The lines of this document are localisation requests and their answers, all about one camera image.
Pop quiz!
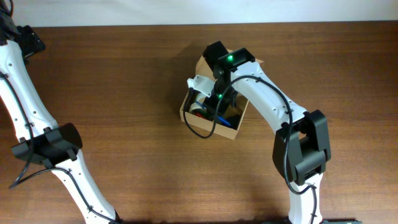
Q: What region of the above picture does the blue ballpoint pen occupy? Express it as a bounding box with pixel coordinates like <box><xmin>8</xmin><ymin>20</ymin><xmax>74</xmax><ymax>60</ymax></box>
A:
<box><xmin>195</xmin><ymin>101</ymin><xmax>232</xmax><ymax>128</ymax></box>

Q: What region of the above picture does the brown cardboard box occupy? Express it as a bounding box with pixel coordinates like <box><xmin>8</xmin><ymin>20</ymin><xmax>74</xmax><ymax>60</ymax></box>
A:
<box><xmin>180</xmin><ymin>56</ymin><xmax>249</xmax><ymax>140</ymax></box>

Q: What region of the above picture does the white tape roll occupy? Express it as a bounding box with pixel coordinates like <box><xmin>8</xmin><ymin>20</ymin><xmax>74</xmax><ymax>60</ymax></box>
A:
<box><xmin>188</xmin><ymin>97</ymin><xmax>206</xmax><ymax>113</ymax></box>

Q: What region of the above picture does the orange utility knife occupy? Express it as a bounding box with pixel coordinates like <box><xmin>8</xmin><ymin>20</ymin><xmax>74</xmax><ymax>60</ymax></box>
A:
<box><xmin>193</xmin><ymin>112</ymin><xmax>208</xmax><ymax>120</ymax></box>

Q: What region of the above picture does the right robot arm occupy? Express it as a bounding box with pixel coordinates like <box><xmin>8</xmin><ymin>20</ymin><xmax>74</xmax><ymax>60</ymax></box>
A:
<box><xmin>203</xmin><ymin>41</ymin><xmax>331</xmax><ymax>223</ymax></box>

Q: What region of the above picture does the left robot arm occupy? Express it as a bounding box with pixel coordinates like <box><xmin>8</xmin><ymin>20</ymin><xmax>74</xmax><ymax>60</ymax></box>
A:
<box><xmin>1</xmin><ymin>1</ymin><xmax>122</xmax><ymax>224</ymax></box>

